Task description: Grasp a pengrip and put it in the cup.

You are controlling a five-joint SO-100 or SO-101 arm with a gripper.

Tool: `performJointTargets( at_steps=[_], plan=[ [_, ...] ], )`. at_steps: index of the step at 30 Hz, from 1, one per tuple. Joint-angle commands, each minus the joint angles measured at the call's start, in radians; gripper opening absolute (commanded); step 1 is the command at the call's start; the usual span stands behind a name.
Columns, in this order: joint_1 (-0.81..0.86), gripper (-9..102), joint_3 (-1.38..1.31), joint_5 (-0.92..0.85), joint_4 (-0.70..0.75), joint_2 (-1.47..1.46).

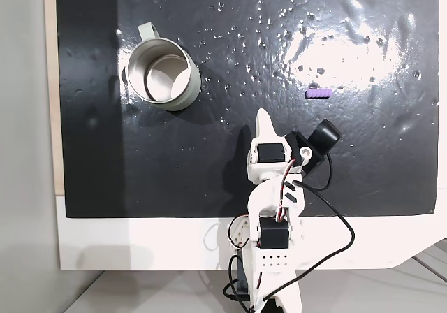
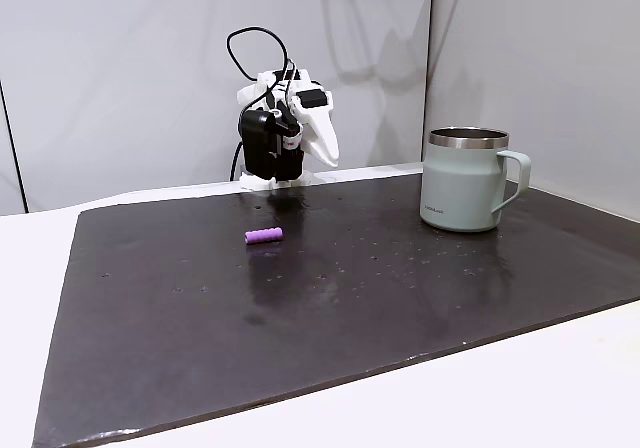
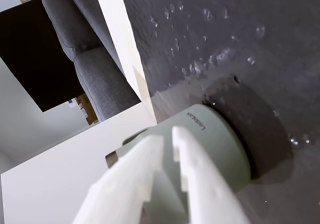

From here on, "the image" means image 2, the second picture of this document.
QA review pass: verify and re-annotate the black table mat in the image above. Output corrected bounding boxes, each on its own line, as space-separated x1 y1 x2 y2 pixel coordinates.
31 171 640 448

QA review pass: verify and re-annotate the pale green steel mug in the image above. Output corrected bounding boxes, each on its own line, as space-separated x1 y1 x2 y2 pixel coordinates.
419 126 533 234

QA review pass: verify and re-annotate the purple pen grip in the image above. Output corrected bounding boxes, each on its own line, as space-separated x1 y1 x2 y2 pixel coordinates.
244 226 285 246

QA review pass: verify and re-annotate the black camera box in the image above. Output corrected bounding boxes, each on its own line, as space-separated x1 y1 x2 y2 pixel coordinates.
238 109 279 178

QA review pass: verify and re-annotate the black camera cable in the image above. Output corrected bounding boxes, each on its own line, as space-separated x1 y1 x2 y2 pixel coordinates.
225 26 295 119

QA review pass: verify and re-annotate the black power cable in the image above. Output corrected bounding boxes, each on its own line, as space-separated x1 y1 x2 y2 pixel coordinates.
229 141 245 183

